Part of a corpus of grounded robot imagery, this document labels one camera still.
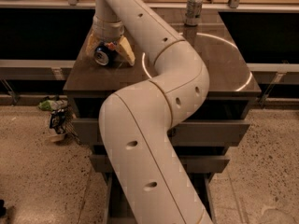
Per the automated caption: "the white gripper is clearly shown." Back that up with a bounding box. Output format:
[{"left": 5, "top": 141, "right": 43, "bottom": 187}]
[{"left": 85, "top": 16, "right": 135, "bottom": 66}]

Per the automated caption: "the blue pepsi can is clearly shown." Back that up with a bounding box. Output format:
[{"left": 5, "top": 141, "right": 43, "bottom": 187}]
[{"left": 93, "top": 42, "right": 117, "bottom": 66}]

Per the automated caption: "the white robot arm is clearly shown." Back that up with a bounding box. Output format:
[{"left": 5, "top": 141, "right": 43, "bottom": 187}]
[{"left": 95, "top": 0, "right": 213, "bottom": 224}]

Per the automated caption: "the silver soda can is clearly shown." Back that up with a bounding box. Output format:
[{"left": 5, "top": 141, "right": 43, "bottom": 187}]
[{"left": 184, "top": 0, "right": 203, "bottom": 26}]

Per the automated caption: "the grey top drawer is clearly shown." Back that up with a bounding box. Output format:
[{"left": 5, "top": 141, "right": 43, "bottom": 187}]
[{"left": 72, "top": 99, "right": 249, "bottom": 147}]

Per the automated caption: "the grey drawer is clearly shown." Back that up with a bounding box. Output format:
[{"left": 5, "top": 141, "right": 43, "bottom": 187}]
[
  {"left": 90, "top": 146, "right": 230, "bottom": 174},
  {"left": 104, "top": 173, "right": 217, "bottom": 224},
  {"left": 72, "top": 99, "right": 249, "bottom": 147}
]

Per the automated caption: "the grey drawer cabinet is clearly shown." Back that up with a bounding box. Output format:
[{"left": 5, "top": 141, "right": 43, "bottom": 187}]
[{"left": 63, "top": 7, "right": 262, "bottom": 224}]

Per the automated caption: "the grey middle drawer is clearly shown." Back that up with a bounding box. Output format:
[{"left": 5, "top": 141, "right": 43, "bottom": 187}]
[{"left": 90, "top": 146, "right": 230, "bottom": 174}]

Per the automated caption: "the grey bottom drawer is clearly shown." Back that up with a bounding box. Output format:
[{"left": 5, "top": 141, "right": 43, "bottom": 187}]
[{"left": 104, "top": 173, "right": 217, "bottom": 224}]

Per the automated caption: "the green chip bag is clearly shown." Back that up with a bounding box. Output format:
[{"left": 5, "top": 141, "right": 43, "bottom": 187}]
[{"left": 38, "top": 100, "right": 67, "bottom": 111}]

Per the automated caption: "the black snack bag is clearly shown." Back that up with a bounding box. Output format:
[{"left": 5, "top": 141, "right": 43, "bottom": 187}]
[{"left": 50, "top": 109, "right": 66, "bottom": 134}]

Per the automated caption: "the grey metal shelf rail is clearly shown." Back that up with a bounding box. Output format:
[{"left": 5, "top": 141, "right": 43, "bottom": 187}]
[{"left": 0, "top": 60, "right": 75, "bottom": 80}]

